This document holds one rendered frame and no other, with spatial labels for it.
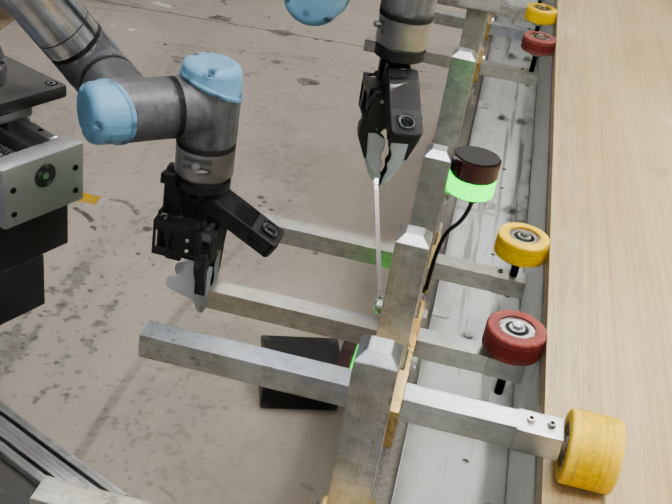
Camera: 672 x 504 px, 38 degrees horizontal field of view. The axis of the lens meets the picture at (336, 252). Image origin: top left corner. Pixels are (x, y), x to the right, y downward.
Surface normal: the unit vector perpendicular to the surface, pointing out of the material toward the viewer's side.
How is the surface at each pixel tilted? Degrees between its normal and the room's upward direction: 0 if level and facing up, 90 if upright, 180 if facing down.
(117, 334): 0
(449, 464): 0
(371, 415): 90
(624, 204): 0
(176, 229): 90
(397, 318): 90
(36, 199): 90
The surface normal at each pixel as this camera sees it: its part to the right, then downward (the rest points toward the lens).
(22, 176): 0.80, 0.41
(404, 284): -0.20, 0.49
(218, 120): 0.49, 0.52
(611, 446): 0.00, -0.43
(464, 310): 0.14, -0.84
